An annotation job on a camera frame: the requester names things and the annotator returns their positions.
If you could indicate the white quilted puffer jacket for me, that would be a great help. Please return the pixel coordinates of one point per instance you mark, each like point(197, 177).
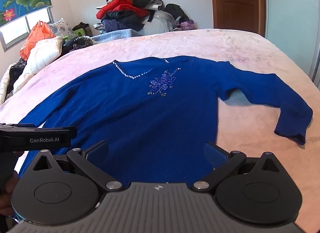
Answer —
point(45, 52)

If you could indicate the purple plastic bag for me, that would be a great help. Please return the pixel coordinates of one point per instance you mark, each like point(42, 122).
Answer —
point(187, 25)

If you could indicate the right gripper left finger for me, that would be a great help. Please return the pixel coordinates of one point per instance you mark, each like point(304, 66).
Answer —
point(97, 153)

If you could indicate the green plastic stool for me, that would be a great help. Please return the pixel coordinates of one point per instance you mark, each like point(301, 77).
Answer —
point(80, 32)

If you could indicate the light blue knitted blanket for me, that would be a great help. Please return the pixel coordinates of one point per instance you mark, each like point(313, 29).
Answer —
point(115, 35)

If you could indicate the pink floral bed sheet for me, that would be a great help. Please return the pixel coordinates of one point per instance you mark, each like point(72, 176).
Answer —
point(241, 126)

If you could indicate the red garment on pile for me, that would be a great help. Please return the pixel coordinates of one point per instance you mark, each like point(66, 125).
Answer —
point(121, 5)

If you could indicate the floral white pillow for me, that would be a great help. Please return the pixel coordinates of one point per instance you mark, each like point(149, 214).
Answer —
point(62, 28)

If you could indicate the orange plastic bag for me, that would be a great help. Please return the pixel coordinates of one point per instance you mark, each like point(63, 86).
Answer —
point(39, 32)

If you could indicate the person's left hand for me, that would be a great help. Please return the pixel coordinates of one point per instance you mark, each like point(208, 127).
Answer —
point(5, 199)

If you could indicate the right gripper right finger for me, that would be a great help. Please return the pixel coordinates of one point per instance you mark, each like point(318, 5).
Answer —
point(215, 155)

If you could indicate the blue beaded knit sweater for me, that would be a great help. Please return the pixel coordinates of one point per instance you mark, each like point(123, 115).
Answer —
point(157, 115)

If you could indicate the dark clothes pile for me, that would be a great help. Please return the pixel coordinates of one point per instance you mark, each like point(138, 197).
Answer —
point(126, 14)

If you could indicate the light grey bundled bedding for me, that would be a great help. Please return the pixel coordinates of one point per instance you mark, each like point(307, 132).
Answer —
point(162, 22)

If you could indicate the brown wooden door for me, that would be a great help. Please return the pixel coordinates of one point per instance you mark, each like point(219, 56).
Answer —
point(243, 15)

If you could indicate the leopard print garment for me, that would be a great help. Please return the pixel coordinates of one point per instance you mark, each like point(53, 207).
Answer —
point(76, 44)

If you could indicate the white script print quilt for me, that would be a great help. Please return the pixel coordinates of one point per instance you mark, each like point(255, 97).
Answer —
point(4, 84)

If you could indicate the pale blue sliding wardrobe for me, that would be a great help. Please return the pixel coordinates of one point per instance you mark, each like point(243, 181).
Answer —
point(293, 26)

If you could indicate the black bag by wall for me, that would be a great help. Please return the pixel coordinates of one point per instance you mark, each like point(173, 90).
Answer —
point(177, 12)

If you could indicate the window with grey frame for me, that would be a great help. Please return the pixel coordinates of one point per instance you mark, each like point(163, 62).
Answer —
point(19, 29)

